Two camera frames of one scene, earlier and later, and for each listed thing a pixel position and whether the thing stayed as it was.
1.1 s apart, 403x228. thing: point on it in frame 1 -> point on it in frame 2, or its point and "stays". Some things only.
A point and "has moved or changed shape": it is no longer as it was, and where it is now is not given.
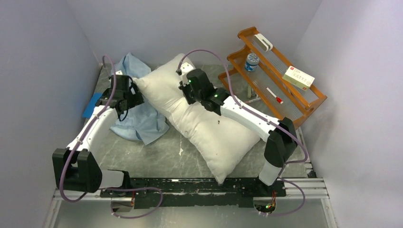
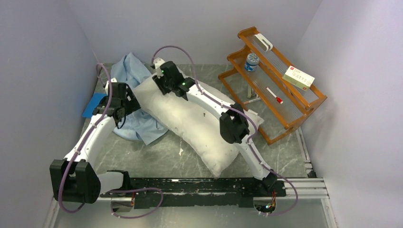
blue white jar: (252, 61) stays
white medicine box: (298, 78) stays
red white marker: (279, 100) stays
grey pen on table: (253, 100) stays
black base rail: (229, 193) stays
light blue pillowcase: (147, 119) has moved or changed shape
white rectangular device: (266, 45) stays
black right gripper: (184, 89) -> (159, 82)
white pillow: (222, 145) has moved or changed shape
